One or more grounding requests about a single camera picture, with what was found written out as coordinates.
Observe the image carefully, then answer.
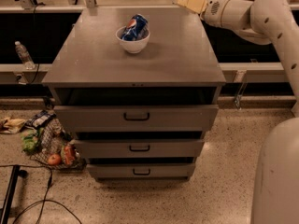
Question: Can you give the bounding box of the blue pepsi can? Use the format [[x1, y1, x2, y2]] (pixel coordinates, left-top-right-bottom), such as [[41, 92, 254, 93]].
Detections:
[[121, 14, 148, 41]]

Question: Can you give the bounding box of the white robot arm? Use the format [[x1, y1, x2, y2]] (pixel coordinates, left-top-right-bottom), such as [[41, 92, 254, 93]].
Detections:
[[172, 0, 299, 224]]

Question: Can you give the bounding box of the white bowl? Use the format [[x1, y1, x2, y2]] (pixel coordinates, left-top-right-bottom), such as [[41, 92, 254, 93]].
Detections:
[[115, 27, 150, 54]]

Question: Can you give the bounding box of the grey drawer cabinet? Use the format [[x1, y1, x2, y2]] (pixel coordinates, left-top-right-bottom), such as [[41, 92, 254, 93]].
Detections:
[[41, 6, 226, 183]]

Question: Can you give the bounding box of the top grey drawer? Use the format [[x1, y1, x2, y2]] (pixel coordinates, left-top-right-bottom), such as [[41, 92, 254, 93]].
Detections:
[[54, 105, 219, 133]]

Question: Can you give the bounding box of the grey drawer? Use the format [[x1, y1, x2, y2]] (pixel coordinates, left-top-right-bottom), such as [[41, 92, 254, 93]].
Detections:
[[75, 140, 204, 159], [54, 105, 219, 133], [87, 163, 195, 179]]

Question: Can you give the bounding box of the middle grey drawer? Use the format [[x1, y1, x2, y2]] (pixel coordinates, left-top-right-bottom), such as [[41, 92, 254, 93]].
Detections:
[[75, 140, 204, 159]]

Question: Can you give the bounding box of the clear plastic water bottle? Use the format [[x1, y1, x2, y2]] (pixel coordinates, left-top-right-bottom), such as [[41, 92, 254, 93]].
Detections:
[[15, 41, 36, 70]]

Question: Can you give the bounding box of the bottom grey drawer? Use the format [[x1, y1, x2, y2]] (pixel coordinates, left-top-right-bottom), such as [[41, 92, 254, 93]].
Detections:
[[87, 163, 195, 179]]

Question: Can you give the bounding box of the red orange snack bag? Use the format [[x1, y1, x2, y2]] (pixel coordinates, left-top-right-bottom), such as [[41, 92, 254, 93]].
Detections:
[[61, 145, 76, 166]]

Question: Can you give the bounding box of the blue striped snack bag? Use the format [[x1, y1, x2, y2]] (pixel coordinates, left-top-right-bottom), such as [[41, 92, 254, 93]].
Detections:
[[25, 110, 55, 129]]

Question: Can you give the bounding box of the red tomato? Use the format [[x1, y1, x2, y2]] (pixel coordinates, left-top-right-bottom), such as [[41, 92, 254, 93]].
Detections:
[[48, 154, 62, 166]]

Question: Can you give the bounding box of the green snack bag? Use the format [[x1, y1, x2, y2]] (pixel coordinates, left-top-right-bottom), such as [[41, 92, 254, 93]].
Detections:
[[21, 129, 43, 156]]

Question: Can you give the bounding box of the yellow cloth on floor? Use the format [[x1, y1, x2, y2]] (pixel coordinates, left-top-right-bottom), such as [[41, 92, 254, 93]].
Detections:
[[0, 118, 25, 134]]

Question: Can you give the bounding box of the black metal stand leg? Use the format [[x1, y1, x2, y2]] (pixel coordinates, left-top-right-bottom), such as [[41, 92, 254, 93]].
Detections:
[[0, 165, 27, 224]]

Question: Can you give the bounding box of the wire basket on floor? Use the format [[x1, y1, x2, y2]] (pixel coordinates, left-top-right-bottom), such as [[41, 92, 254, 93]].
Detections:
[[30, 119, 85, 171]]

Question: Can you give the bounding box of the black cable on floor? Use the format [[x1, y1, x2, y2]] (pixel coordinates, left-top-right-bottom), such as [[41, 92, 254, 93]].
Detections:
[[0, 163, 83, 224]]

